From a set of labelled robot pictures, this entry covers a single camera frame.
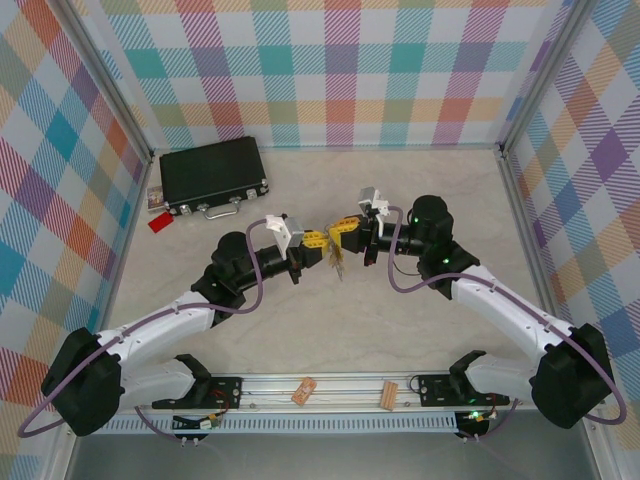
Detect black mounting plate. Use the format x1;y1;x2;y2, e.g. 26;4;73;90
207;374;244;409
417;374;496;407

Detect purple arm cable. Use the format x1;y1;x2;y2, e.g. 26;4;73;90
388;204;627;441
18;217;275;444

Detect aluminium corner post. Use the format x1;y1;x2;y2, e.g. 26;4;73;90
63;0;154;162
498;0;587;157

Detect silver metal front panel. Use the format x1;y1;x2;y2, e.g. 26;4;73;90
64;432;601;480

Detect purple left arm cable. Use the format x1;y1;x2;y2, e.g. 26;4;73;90
18;217;275;444

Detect orange printed small card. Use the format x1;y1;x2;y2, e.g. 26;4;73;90
291;377;317;406

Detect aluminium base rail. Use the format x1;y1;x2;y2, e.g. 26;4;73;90
134;372;511;414

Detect silver perforated metal plate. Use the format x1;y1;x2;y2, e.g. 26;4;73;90
327;238;350;282

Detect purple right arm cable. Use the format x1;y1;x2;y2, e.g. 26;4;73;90
388;204;627;441

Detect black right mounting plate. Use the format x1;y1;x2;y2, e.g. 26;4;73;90
417;374;496;407

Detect aluminium side beam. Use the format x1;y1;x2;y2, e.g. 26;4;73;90
498;147;569;331

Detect black hard case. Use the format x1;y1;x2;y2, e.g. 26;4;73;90
158;135;271;221

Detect aluminium right corner post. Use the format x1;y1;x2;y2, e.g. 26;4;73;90
498;0;587;157

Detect thin black cable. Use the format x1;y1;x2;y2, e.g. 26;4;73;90
390;259;422;280

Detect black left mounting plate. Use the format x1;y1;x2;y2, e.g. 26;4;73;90
207;374;244;409

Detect white slotted cable duct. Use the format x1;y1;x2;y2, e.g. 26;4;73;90
107;412;459;434

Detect aluminium left corner post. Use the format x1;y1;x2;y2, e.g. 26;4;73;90
63;0;154;162

